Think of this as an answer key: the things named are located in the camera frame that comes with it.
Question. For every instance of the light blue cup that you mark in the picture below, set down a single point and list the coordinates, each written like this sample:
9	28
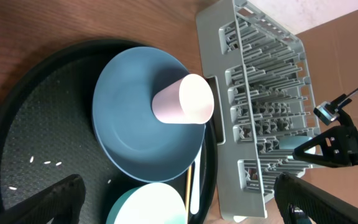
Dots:
289	143

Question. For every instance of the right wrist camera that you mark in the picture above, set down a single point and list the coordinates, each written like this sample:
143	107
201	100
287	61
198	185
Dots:
326	113

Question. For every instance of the round black serving tray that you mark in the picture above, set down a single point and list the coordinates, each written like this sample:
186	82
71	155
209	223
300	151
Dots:
46	131

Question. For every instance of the pink cup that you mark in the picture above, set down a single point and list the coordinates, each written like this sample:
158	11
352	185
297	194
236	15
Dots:
189	100

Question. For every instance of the light blue bowl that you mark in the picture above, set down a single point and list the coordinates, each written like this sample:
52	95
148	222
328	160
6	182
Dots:
153	203

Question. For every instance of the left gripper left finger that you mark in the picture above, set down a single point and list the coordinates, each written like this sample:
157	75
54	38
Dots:
58	203

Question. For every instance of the wooden chopstick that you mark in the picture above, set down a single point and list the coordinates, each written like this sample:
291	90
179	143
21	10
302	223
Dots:
188	190

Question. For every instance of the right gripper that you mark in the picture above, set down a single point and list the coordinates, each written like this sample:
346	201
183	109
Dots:
339	145

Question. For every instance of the dark blue plate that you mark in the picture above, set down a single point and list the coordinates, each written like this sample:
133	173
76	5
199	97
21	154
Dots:
140	145

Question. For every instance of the white plastic knife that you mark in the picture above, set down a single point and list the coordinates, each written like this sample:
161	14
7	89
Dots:
195	191

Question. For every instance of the grey plastic dishwasher rack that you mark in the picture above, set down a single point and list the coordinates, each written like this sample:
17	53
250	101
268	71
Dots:
262	90

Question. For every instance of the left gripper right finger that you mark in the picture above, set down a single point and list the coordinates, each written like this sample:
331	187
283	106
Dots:
301	202

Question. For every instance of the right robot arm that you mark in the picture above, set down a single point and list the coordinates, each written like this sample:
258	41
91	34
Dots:
338	103

